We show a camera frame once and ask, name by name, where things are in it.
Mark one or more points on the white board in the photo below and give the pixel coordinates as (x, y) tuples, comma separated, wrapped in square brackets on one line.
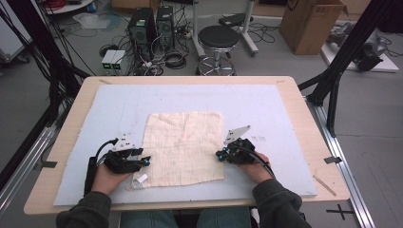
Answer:
[(388, 65)]

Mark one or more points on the white power supply box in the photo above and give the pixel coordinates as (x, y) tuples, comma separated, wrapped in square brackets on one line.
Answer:
[(118, 61), (107, 60)]

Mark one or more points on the white foam mat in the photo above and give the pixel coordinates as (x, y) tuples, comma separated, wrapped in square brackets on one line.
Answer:
[(190, 98)]

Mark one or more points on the black flat case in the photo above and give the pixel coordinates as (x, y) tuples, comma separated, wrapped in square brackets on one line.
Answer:
[(234, 19)]

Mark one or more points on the person's right leg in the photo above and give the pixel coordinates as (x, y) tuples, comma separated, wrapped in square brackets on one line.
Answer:
[(225, 218)]

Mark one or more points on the wooden table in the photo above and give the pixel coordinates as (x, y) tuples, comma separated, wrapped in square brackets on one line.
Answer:
[(190, 79)]

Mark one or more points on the white round table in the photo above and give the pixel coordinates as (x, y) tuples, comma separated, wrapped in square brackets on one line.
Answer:
[(71, 7)]

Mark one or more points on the white stand leg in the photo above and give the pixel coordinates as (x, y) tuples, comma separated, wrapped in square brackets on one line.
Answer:
[(196, 28), (248, 31)]

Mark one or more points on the clear plastic sheet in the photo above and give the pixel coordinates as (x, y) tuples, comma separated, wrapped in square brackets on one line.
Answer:
[(92, 20)]

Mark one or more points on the person's left leg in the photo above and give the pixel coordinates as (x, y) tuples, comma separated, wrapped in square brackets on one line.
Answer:
[(147, 220)]

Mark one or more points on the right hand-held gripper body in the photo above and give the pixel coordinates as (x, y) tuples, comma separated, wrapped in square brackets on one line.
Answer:
[(240, 152)]

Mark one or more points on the grey-fronted computer tower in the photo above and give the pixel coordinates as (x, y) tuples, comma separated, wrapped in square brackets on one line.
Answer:
[(165, 27)]

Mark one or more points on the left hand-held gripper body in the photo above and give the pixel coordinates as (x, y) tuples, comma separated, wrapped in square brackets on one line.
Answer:
[(122, 161)]

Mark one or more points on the person's left hand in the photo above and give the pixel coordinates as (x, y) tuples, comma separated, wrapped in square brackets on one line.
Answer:
[(104, 180)]

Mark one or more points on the black tape cross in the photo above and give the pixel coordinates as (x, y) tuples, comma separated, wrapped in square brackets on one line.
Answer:
[(340, 211)]

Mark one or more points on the person's right hand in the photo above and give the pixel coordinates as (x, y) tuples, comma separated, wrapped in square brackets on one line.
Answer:
[(258, 172)]

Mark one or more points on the cream cloth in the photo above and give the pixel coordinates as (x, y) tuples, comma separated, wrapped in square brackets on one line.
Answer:
[(183, 145)]

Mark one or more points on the person's leg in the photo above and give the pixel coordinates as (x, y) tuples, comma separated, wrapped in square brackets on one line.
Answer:
[(225, 218), (147, 220)]

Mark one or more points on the grey and black device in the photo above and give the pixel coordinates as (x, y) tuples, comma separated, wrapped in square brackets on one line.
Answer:
[(369, 55)]

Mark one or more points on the black computer tower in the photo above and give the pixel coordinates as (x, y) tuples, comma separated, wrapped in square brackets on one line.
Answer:
[(141, 28)]

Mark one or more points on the black round stool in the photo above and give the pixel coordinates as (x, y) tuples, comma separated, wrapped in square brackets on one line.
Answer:
[(218, 36)]

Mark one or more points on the thin wooden stick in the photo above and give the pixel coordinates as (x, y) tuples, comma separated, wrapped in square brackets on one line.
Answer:
[(324, 186)]

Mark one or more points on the aluminium rail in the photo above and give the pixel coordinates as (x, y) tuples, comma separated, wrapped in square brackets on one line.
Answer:
[(342, 164), (25, 167)]

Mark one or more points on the black tape strip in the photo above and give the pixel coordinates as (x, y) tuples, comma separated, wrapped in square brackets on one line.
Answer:
[(49, 164), (332, 160)]

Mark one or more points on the cardboard box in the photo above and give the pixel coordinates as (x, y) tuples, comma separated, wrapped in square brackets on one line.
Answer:
[(309, 25)]

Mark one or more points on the black metal frame strut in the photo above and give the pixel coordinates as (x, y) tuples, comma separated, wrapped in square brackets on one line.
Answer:
[(345, 53)]

